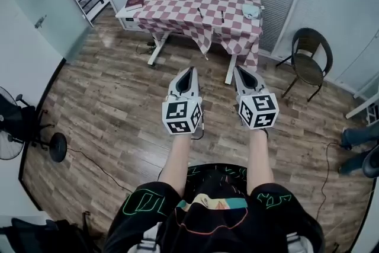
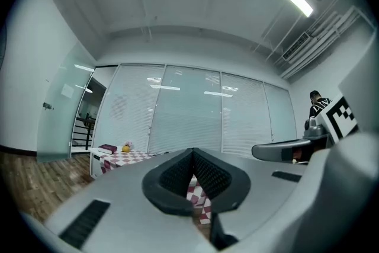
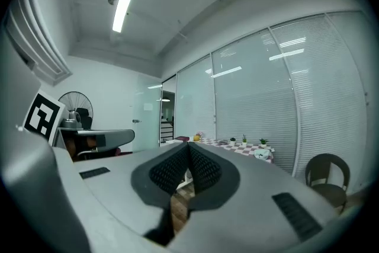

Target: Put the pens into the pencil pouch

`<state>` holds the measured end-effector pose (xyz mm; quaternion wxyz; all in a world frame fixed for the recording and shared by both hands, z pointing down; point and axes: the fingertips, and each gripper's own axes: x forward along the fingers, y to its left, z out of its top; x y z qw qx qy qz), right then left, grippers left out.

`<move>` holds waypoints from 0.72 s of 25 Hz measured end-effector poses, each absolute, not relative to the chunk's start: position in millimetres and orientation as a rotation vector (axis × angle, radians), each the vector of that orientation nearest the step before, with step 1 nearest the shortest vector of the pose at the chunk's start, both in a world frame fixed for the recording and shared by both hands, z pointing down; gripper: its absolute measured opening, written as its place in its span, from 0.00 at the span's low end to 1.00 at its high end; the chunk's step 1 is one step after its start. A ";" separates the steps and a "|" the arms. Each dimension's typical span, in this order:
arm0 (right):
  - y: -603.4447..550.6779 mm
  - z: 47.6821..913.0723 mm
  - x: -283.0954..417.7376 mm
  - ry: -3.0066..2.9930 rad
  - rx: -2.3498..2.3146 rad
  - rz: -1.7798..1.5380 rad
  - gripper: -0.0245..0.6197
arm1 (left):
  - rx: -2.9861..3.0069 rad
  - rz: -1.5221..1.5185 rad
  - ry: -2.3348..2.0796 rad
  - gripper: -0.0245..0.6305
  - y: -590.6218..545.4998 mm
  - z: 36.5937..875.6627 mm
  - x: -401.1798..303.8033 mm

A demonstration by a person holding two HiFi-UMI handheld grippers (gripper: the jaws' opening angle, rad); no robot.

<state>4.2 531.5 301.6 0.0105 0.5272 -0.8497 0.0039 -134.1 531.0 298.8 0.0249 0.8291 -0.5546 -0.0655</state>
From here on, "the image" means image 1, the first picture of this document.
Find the dark red hardcover book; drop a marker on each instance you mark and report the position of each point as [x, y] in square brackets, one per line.
[135, 1]

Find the brown wicker chair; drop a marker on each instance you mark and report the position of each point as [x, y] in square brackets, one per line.
[309, 66]

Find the white shelf unit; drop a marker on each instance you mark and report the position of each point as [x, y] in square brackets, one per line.
[367, 100]

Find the person in black shirt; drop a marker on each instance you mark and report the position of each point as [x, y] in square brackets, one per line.
[213, 216]

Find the black standing fan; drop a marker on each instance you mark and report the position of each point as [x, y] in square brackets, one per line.
[12, 124]

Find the light blue pouch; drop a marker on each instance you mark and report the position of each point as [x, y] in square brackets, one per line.
[251, 11]

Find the white table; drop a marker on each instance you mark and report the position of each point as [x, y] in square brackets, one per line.
[124, 16]

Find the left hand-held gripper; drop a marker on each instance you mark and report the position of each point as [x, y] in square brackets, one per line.
[180, 115]

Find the red white checkered tablecloth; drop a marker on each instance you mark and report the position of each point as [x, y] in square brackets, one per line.
[183, 9]

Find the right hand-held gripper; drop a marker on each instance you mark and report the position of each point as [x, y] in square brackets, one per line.
[259, 111]

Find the black backpack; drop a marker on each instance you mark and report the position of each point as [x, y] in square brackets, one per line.
[44, 237]

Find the person's left forearm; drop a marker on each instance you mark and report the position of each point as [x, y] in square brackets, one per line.
[177, 163]

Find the person's right forearm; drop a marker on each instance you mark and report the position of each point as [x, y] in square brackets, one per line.
[259, 157]

